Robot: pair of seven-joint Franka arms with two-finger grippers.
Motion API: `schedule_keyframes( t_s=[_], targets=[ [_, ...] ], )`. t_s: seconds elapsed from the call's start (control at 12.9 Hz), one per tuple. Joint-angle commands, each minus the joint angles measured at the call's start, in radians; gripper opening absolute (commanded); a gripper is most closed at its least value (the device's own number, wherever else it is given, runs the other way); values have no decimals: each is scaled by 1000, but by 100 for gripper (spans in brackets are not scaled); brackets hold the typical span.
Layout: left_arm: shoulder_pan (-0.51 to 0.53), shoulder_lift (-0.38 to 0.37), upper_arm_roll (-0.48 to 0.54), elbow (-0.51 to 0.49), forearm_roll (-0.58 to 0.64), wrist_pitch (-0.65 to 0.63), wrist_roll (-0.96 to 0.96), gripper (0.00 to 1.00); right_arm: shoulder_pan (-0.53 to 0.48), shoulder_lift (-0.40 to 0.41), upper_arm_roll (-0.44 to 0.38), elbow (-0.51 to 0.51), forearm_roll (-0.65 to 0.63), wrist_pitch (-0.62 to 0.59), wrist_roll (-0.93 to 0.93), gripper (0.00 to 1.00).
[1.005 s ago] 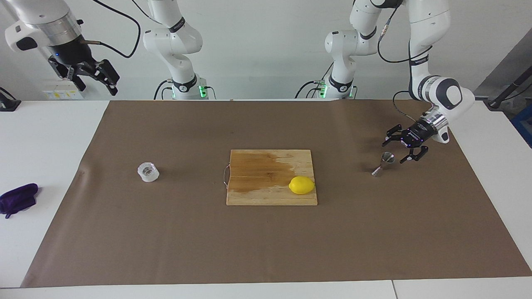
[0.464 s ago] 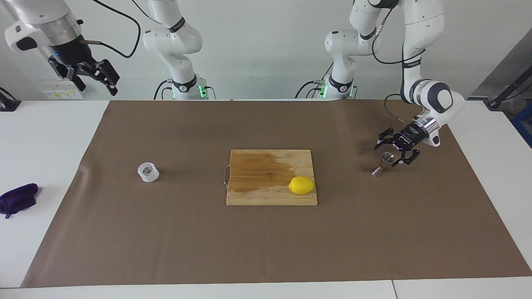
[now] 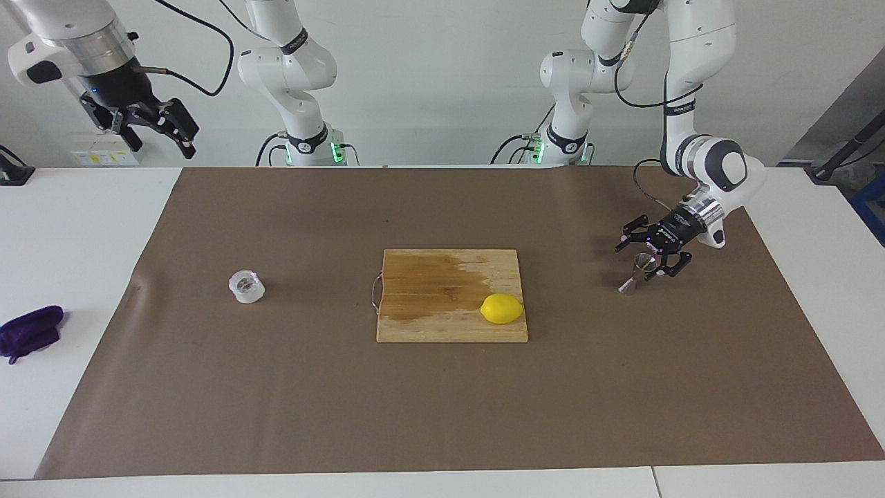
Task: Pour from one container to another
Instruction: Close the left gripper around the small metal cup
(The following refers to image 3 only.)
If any steel double jigger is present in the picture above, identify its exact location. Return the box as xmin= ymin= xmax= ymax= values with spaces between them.
xmin=617 ymin=253 xmax=658 ymax=296

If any black stand pole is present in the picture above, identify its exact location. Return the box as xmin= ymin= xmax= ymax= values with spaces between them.
xmin=805 ymin=111 xmax=885 ymax=184

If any brown paper table mat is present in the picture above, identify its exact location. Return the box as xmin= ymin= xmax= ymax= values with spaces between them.
xmin=35 ymin=166 xmax=885 ymax=480

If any purple cloth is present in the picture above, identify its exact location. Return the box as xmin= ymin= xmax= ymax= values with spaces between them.
xmin=0 ymin=305 xmax=65 ymax=365

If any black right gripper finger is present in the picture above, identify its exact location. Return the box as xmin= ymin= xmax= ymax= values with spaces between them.
xmin=147 ymin=99 xmax=201 ymax=160
xmin=101 ymin=109 xmax=145 ymax=154

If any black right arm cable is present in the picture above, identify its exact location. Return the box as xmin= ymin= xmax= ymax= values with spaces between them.
xmin=135 ymin=0 xmax=250 ymax=98

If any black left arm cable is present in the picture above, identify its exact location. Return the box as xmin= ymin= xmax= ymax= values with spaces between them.
xmin=613 ymin=7 xmax=705 ymax=212

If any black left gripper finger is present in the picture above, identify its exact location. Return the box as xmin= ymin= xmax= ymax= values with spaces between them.
xmin=643 ymin=249 xmax=693 ymax=281
xmin=615 ymin=215 xmax=656 ymax=253

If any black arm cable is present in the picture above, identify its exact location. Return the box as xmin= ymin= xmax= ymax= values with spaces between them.
xmin=613 ymin=7 xmax=705 ymax=212
xmin=135 ymin=0 xmax=250 ymax=98

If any wooden cutting board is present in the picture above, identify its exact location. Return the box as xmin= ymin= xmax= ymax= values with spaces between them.
xmin=370 ymin=249 xmax=529 ymax=344

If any yellow lemon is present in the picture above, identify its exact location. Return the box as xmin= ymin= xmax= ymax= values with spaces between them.
xmin=480 ymin=293 xmax=525 ymax=325

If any clear plastic cup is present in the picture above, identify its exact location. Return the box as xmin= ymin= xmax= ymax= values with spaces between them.
xmin=228 ymin=270 xmax=267 ymax=304

